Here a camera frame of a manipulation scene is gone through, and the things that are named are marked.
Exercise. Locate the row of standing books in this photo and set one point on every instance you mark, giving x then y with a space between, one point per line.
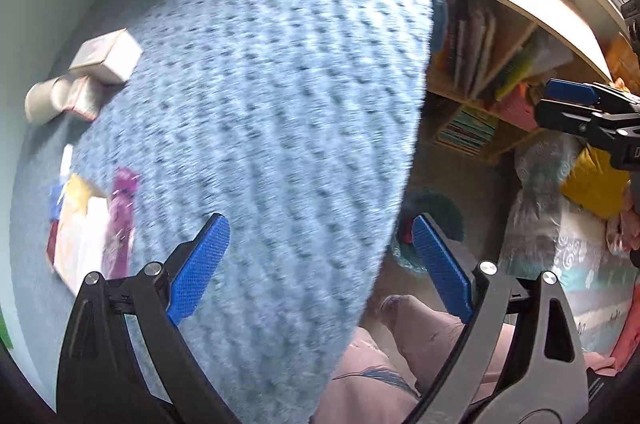
467 44

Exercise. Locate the yellow green folders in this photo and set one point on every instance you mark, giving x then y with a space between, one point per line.
535 64

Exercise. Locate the green strip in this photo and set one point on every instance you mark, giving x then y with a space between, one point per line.
6 331

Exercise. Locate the pink basket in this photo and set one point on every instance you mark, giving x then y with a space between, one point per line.
520 109

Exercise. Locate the person's pink trouser leg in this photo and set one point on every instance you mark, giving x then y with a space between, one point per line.
380 384

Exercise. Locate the small white blue packet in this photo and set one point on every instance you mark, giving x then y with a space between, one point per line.
62 184

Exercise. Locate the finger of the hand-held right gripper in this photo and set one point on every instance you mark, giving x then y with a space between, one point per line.
565 117
570 92

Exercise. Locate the grey printed blanket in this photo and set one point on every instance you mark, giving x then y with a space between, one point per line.
570 264

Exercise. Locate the pink white packet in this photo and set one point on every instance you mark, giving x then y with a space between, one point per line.
85 98

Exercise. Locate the stack of flat books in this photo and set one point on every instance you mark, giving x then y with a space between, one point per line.
467 132

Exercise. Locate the white box with gold flap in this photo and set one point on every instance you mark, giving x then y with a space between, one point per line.
82 239

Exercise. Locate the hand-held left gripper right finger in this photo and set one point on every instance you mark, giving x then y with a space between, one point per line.
440 264

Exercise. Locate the bin with teal bag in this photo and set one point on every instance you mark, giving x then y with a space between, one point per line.
440 204

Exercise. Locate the white carton box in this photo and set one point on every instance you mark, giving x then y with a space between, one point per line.
107 57

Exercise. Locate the wooden bookshelf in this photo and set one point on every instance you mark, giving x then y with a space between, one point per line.
520 2

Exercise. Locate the purple toothbrush packet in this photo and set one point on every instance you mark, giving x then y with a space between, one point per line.
122 219

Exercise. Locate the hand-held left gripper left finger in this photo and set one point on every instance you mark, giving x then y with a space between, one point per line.
200 264

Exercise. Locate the white paper cup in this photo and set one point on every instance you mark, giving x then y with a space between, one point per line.
45 100

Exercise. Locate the yellow cloth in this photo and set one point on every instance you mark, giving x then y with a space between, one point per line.
597 184

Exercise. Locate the blue fleece blanket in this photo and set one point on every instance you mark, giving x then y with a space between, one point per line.
260 104

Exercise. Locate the pink cloth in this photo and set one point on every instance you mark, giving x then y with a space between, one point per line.
625 231

